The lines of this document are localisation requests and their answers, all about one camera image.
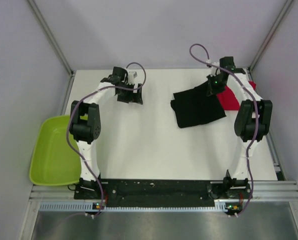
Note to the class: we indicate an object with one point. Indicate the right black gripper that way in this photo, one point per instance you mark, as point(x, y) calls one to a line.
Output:
point(211, 90)

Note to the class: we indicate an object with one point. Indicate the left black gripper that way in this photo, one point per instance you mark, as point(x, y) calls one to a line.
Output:
point(132, 97)

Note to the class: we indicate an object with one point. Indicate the black t shirt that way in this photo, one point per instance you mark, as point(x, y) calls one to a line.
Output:
point(194, 107)

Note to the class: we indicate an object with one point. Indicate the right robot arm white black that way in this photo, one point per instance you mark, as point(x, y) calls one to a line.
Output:
point(252, 120)

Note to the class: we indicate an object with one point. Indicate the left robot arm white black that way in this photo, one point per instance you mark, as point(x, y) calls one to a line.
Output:
point(84, 125)

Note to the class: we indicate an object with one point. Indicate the folded red t shirt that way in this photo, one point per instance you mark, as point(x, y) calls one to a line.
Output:
point(226, 101)

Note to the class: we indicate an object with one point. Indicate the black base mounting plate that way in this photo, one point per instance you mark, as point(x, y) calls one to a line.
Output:
point(148, 193)

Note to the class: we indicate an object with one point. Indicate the lime green plastic bin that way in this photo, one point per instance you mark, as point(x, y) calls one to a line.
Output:
point(53, 162)

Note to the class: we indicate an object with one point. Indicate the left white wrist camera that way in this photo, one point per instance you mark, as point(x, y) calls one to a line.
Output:
point(131, 76)

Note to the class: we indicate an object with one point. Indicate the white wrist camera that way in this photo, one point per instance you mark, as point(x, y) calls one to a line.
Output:
point(212, 64)
point(131, 76)

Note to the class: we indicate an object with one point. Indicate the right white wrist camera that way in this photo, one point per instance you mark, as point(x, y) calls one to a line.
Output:
point(212, 64)

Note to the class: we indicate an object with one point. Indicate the right aluminium frame post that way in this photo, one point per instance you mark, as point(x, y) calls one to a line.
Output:
point(286, 7)

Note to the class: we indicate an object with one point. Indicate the aluminium frame post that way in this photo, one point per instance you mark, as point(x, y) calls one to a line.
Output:
point(49, 36)
point(286, 7)

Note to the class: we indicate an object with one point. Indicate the left aluminium frame post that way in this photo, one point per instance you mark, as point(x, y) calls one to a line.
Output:
point(49, 36)

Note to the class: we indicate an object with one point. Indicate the grey slotted cable duct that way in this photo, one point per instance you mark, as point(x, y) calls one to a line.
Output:
point(93, 207)

